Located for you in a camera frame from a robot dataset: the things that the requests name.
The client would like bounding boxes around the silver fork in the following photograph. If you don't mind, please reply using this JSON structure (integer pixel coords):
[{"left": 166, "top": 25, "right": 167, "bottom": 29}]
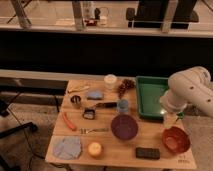
[{"left": 80, "top": 128, "right": 109, "bottom": 134}]

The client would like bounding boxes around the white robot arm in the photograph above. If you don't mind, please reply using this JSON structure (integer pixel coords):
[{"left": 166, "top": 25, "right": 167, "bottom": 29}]
[{"left": 159, "top": 66, "right": 213, "bottom": 129}]

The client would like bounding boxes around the blue plastic cup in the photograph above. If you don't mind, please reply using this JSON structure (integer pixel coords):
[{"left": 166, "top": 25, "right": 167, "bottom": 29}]
[{"left": 117, "top": 99, "right": 129, "bottom": 114}]

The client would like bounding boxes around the white cup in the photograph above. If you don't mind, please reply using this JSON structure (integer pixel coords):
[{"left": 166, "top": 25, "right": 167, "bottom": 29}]
[{"left": 104, "top": 74, "right": 117, "bottom": 90}]

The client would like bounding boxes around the small metal cup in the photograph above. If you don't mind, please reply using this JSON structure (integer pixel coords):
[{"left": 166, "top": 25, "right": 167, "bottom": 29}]
[{"left": 70, "top": 95, "right": 81, "bottom": 108}]

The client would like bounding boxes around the orange-red bowl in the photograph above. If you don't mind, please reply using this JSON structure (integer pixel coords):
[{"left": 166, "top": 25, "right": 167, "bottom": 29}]
[{"left": 162, "top": 126, "right": 191, "bottom": 154}]

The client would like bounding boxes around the green plastic tray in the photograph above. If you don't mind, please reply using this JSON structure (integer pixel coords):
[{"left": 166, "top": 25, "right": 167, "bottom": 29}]
[{"left": 135, "top": 76, "right": 168, "bottom": 121}]

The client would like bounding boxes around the black rectangular sponge block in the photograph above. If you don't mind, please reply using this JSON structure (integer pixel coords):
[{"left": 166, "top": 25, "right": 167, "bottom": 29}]
[{"left": 135, "top": 147, "right": 160, "bottom": 160}]

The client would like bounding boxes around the purple bowl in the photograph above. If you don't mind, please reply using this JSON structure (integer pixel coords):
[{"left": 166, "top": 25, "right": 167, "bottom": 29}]
[{"left": 111, "top": 114, "right": 138, "bottom": 140}]

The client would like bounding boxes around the bunch of dark grapes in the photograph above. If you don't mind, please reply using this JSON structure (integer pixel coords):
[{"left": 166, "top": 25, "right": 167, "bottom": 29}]
[{"left": 117, "top": 79, "right": 135, "bottom": 98}]

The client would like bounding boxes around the blue sponge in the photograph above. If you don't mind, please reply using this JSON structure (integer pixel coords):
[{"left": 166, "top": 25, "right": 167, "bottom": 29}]
[{"left": 87, "top": 91, "right": 104, "bottom": 100}]

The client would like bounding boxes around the yellow apple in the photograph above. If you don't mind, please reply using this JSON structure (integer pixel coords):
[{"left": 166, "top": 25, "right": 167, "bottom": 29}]
[{"left": 88, "top": 142, "right": 103, "bottom": 157}]

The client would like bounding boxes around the yellow banana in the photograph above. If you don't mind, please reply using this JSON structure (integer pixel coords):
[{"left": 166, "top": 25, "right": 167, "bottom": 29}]
[{"left": 67, "top": 85, "right": 90, "bottom": 94}]

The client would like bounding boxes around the orange carrot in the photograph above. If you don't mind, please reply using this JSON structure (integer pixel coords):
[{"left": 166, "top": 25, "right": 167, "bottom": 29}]
[{"left": 62, "top": 113, "right": 77, "bottom": 131}]

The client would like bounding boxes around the blue-grey folded cloth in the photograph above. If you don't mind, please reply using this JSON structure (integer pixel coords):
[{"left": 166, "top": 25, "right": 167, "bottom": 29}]
[{"left": 52, "top": 136, "right": 82, "bottom": 160}]

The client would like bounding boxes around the black office chair base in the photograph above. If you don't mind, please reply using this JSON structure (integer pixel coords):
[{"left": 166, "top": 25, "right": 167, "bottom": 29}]
[{"left": 0, "top": 100, "right": 38, "bottom": 171}]

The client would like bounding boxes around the black-handled strainer tool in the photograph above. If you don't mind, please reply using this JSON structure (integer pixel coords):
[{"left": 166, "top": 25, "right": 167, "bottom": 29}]
[{"left": 82, "top": 102, "right": 117, "bottom": 120}]

